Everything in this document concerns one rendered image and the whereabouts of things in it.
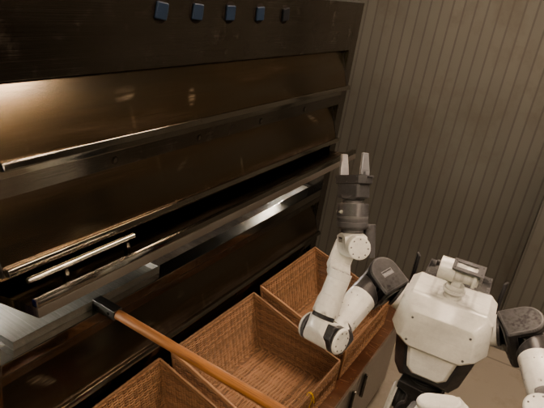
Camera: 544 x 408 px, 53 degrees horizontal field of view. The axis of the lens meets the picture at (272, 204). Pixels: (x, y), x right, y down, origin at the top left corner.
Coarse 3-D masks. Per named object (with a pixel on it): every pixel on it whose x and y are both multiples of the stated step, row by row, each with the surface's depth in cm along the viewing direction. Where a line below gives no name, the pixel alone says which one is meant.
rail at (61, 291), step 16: (336, 160) 246; (304, 176) 222; (272, 192) 201; (240, 208) 184; (192, 224) 165; (208, 224) 170; (160, 240) 153; (128, 256) 142; (96, 272) 133; (64, 288) 126; (32, 304) 121
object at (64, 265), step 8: (120, 240) 144; (128, 240) 146; (104, 248) 139; (112, 248) 142; (128, 248) 146; (80, 256) 133; (88, 256) 135; (64, 264) 129; (72, 264) 131; (40, 272) 125; (48, 272) 126; (56, 272) 128; (64, 272) 130; (32, 280) 122; (64, 280) 131
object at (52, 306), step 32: (320, 160) 252; (224, 192) 205; (256, 192) 204; (288, 192) 212; (160, 224) 171; (96, 256) 148; (160, 256) 153; (0, 288) 130; (32, 288) 130; (96, 288) 134
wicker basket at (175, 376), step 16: (144, 368) 188; (160, 368) 195; (128, 384) 181; (144, 384) 188; (160, 384) 196; (176, 384) 193; (192, 384) 191; (128, 400) 182; (144, 400) 189; (160, 400) 196; (176, 400) 196; (192, 400) 191; (208, 400) 187
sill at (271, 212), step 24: (312, 192) 275; (264, 216) 240; (216, 240) 212; (240, 240) 223; (168, 264) 191; (192, 264) 197; (144, 288) 177; (96, 312) 160; (48, 336) 148; (72, 336) 154; (24, 360) 142
